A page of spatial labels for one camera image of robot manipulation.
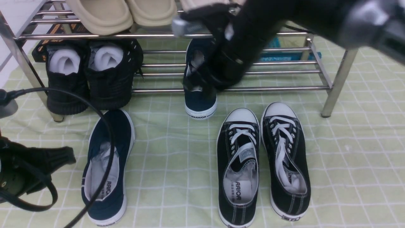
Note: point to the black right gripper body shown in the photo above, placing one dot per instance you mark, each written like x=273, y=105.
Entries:
x=237, y=31

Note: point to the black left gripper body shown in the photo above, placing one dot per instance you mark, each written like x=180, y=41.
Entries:
x=19, y=180

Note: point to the navy slip-on shoe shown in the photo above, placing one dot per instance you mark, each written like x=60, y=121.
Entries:
x=111, y=203
x=197, y=105

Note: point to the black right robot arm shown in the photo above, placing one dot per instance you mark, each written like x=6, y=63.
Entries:
x=350, y=24

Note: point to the black orange shoe box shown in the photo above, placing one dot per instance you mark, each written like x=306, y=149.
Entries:
x=38, y=52

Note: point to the black knit shoe right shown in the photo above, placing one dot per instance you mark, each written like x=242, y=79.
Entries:
x=110, y=67

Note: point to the green blue flat box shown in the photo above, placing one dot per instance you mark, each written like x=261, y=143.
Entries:
x=287, y=48

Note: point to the beige slipper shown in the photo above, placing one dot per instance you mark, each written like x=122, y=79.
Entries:
x=102, y=17
x=152, y=13

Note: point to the black canvas sneaker right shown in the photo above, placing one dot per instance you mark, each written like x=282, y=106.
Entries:
x=284, y=142

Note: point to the black canvas sneaker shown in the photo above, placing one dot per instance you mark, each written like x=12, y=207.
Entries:
x=237, y=150
x=284, y=142

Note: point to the black canvas sneaker left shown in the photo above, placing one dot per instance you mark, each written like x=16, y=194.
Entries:
x=237, y=150

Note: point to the beige slipper far left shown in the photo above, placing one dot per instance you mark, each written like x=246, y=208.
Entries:
x=102, y=17

